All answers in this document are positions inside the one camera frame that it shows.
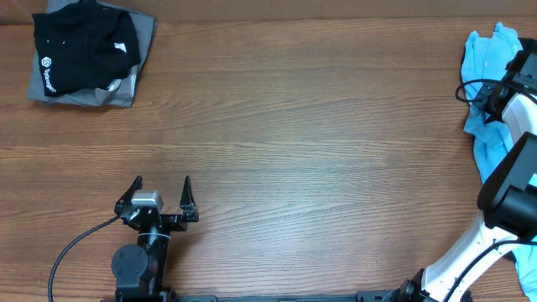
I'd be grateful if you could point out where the black t-shirt on right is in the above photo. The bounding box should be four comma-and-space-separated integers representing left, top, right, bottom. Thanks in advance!
462, 37, 536, 61

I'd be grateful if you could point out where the black folded shirt with logo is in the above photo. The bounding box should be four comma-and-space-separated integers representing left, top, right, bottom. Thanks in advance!
32, 1, 141, 97

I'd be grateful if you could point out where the grey folded shirt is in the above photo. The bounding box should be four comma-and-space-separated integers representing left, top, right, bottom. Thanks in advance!
27, 1, 157, 107

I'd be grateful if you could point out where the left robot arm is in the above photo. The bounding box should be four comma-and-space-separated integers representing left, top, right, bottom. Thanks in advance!
111, 175, 199, 301

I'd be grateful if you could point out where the light blue t-shirt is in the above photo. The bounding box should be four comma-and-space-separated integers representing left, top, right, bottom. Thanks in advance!
461, 22, 536, 302

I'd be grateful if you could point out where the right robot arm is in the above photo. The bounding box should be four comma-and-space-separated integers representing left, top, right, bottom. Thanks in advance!
373, 38, 536, 301

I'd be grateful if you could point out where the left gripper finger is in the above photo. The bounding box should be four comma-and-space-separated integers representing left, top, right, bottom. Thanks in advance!
180, 175, 199, 222
114, 175, 143, 215

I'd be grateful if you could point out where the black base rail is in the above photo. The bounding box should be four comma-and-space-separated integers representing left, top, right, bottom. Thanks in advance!
100, 289, 475, 302

